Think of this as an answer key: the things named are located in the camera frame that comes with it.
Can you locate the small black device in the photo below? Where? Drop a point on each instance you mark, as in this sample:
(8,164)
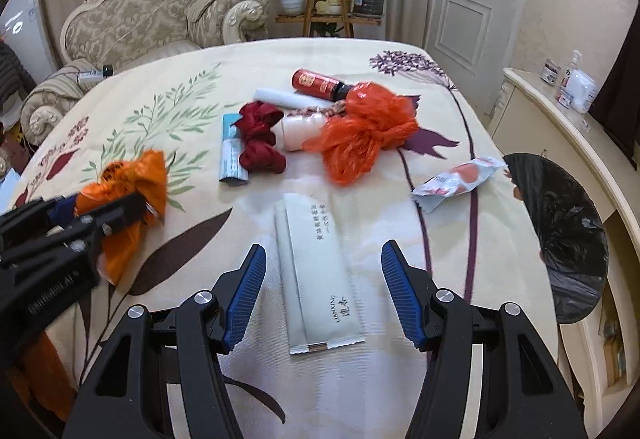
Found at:
(107,68)

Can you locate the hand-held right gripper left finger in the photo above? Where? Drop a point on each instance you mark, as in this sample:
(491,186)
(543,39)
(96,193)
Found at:
(245,299)

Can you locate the yellow object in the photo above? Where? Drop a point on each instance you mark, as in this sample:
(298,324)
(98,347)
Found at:
(327,8)

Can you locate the bin with black bag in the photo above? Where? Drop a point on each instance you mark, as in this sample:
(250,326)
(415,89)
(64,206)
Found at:
(560,229)

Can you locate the large red-orange plastic bag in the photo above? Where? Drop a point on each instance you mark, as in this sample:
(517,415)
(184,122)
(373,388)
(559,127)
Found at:
(365,134)

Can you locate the white tube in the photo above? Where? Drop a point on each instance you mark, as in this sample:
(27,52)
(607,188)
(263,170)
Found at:
(280,98)

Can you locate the floral bed sheet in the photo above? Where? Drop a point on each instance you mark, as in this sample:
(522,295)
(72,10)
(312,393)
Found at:
(150,119)

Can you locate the plaid ribbon bundle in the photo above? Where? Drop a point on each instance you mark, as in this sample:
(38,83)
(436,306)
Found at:
(320,111)

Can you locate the dark brown curtain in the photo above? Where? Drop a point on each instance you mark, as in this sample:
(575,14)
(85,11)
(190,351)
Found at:
(615,84)

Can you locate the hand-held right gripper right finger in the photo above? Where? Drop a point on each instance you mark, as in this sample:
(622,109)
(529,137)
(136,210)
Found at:
(400,294)

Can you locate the long grey-white packet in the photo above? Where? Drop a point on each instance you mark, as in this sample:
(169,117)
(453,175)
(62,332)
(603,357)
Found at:
(310,269)

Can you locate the dark grey knit cloth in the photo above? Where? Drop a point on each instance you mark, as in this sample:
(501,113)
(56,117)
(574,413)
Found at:
(10,74)

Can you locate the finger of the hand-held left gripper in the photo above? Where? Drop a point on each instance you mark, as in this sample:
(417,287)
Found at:
(117,214)
(35,219)

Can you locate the low green plant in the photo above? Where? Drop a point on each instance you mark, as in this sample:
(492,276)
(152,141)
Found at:
(327,29)

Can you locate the white red snack packet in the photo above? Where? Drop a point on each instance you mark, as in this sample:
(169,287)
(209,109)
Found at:
(450,181)

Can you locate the small orange plastic bag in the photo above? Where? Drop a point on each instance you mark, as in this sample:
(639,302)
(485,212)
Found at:
(145,179)

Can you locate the clear spray bottle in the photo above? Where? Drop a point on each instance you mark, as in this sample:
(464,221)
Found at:
(567,79)

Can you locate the white container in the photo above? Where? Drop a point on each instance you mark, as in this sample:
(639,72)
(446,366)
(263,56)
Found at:
(585,91)

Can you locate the white appliance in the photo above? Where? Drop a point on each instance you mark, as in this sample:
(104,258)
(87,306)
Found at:
(27,29)

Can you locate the ornate beige armchair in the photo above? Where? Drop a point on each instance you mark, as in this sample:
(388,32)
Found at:
(145,14)

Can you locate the dark red plastic bag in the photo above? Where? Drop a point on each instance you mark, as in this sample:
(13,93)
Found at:
(257,134)

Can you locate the cream cabinet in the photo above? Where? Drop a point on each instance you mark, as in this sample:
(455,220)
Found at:
(550,119)

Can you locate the blue white packet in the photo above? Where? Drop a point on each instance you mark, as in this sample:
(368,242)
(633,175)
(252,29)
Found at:
(232,159)

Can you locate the red bottle black cap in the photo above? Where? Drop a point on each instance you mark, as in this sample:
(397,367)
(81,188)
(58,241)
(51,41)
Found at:
(317,84)

